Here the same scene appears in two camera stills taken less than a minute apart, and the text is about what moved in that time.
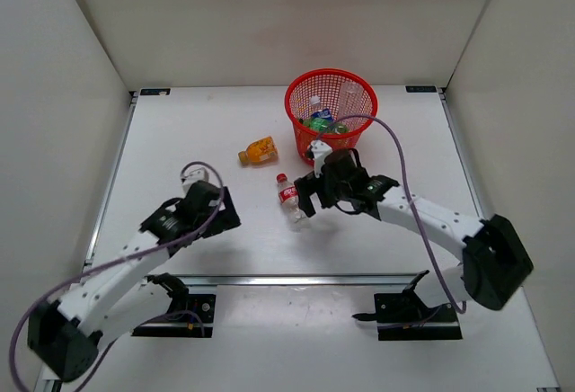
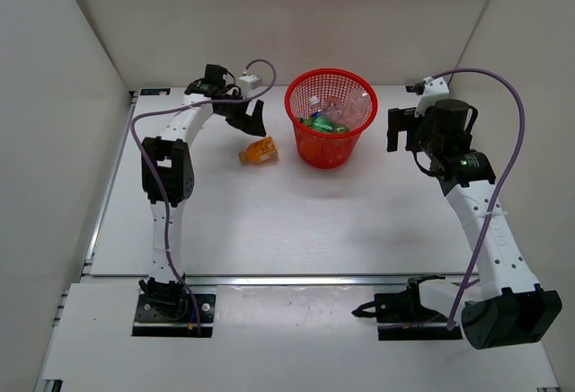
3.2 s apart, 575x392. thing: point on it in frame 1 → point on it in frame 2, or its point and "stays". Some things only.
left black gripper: [229, 215] → [252, 124]
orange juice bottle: [263, 152] stays
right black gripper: [307, 186] → [401, 120]
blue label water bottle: [316, 109] stays
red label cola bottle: [288, 198] → [334, 108]
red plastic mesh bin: [333, 106] stays
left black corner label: [154, 92] stays
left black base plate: [193, 319] stays
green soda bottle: [322, 125] stays
